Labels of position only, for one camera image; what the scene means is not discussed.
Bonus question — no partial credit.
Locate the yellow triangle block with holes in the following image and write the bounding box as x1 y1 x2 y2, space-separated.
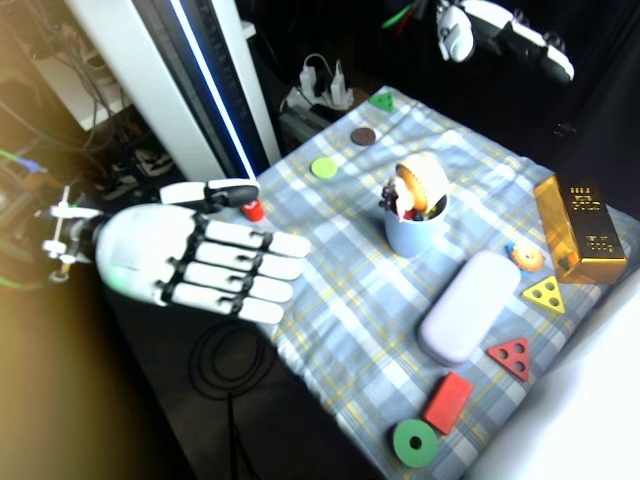
521 275 566 315

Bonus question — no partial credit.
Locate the blue plastic cup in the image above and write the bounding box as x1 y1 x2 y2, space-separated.
383 192 450 259

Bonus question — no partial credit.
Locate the beige swirl toy biscuit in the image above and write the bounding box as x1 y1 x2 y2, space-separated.
510 244 545 273

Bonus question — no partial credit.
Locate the green sandwich cookie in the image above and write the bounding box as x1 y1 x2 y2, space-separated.
310 156 339 179

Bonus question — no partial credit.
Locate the chocolate ball topped toy cupcake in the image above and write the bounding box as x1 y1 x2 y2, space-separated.
379 152 450 221

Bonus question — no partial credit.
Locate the red rectangular block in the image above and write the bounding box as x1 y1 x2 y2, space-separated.
422 371 475 435

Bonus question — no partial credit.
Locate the red cylinder with white print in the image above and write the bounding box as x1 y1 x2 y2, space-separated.
240 198 266 223

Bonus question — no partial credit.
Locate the grey metal box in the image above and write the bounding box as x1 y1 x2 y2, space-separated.
278 107 329 146

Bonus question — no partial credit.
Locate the white power strip with plugs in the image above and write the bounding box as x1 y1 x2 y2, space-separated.
279 53 357 114

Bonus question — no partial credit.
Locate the blue plaid tablecloth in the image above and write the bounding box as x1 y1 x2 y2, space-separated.
249 87 640 480

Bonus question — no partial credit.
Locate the red triangle block with holes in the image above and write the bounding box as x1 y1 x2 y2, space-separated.
486 337 532 383

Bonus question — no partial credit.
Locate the shiny gold bar box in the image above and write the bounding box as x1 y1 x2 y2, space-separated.
533 173 629 285

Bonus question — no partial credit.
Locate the lavender glasses case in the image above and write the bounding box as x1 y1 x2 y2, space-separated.
417 250 523 366

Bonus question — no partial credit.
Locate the green ring block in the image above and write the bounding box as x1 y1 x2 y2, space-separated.
392 418 440 469

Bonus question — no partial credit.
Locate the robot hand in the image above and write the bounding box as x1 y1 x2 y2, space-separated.
434 0 576 84
94 178 312 325

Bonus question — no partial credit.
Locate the white column with blue stripe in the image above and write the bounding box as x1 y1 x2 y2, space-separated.
64 0 281 184

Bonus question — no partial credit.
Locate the black coiled cable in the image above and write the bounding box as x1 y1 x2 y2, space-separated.
188 319 274 480

